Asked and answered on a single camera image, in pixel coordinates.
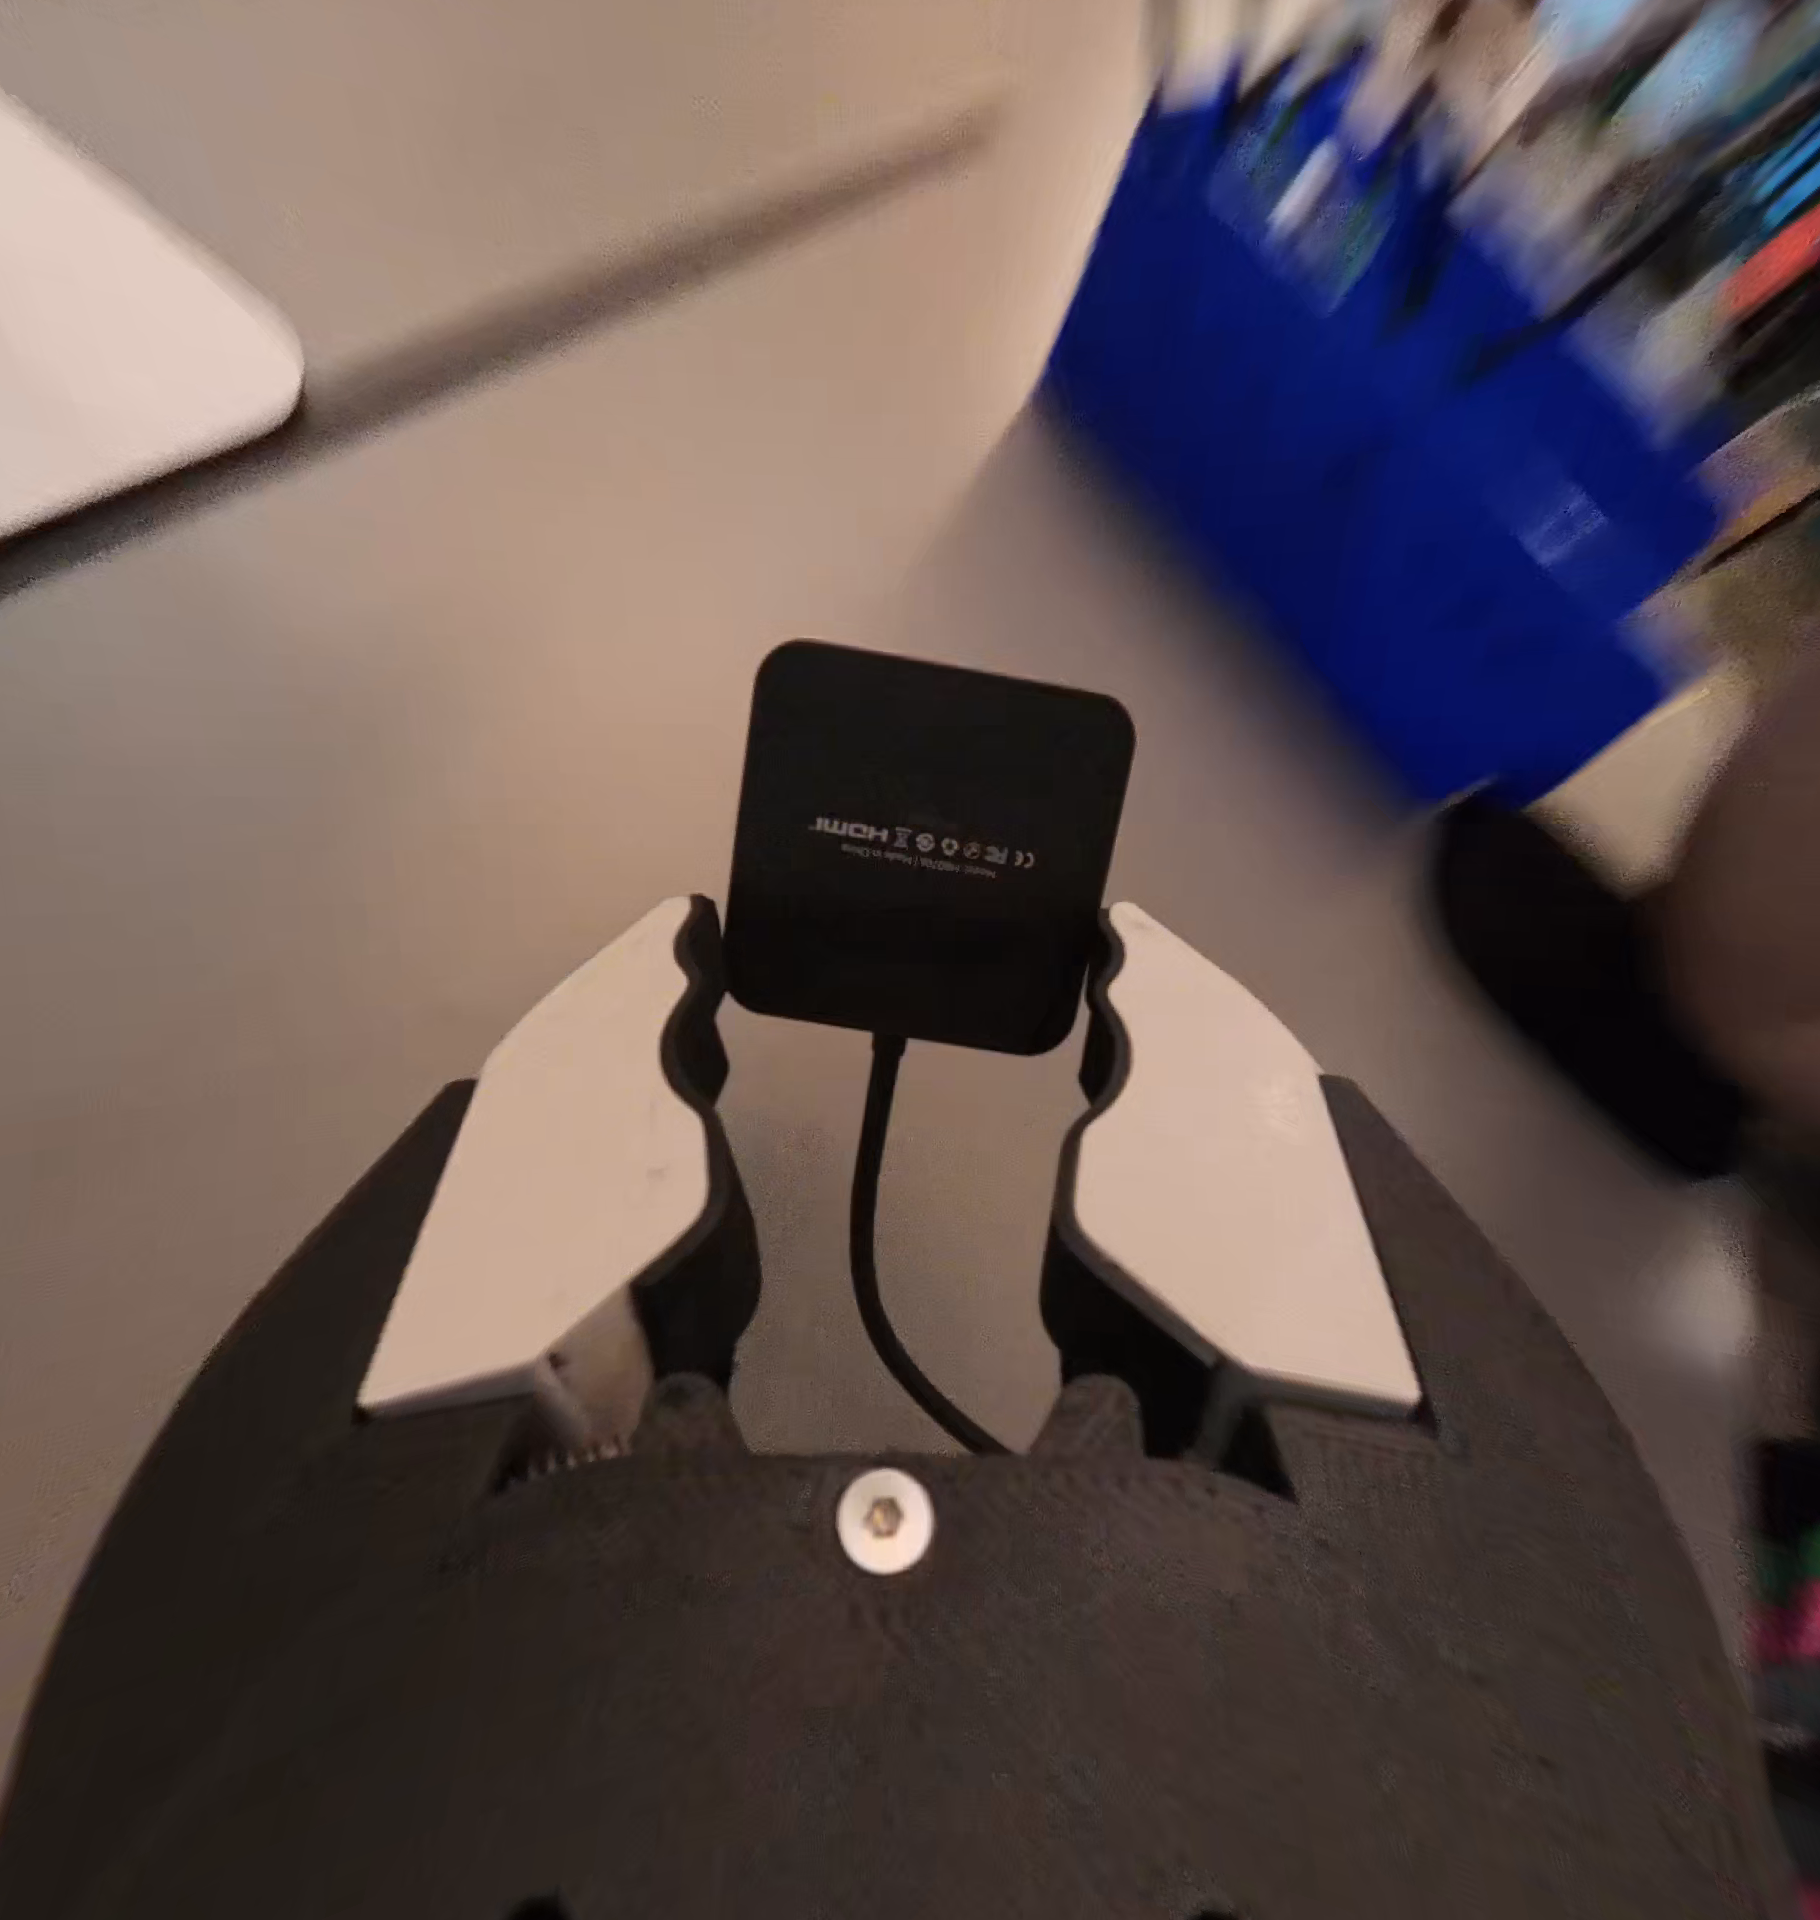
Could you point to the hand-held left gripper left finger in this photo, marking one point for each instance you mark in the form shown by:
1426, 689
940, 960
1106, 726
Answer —
565, 1200

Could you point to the colorful printed clothing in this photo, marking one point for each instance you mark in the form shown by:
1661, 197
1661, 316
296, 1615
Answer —
1819, 1621

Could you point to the blue storage bin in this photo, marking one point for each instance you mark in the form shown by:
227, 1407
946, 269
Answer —
1375, 525

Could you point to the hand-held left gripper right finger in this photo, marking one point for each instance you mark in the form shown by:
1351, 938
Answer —
1241, 1200

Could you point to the person's right hand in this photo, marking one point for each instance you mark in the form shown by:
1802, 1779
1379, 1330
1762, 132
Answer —
1780, 930

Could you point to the black HDMI adapter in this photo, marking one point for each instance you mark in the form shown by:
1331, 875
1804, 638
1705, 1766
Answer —
925, 780

